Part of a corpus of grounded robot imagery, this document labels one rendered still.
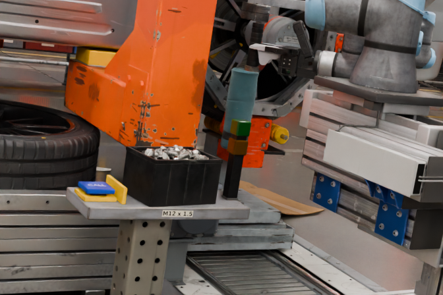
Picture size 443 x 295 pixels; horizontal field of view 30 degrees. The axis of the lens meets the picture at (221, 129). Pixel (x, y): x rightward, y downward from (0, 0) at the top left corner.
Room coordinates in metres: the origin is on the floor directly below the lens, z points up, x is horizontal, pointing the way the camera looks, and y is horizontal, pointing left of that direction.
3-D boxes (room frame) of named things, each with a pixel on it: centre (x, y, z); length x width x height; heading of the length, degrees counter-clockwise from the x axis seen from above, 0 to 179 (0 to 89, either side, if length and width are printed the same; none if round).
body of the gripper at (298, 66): (2.47, -0.20, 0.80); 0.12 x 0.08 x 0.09; 76
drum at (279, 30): (2.72, -0.13, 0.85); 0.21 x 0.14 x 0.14; 29
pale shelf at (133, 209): (1.99, 0.13, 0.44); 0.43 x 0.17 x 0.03; 119
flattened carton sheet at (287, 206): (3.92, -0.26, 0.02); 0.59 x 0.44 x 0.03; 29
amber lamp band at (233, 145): (2.09, -0.05, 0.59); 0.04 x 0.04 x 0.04; 29
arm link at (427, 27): (2.81, -0.60, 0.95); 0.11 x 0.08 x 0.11; 113
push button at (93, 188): (1.91, 0.27, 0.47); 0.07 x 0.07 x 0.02; 29
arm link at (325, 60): (2.45, -0.28, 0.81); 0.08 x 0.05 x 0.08; 166
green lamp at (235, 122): (2.09, -0.05, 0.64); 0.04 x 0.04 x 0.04; 29
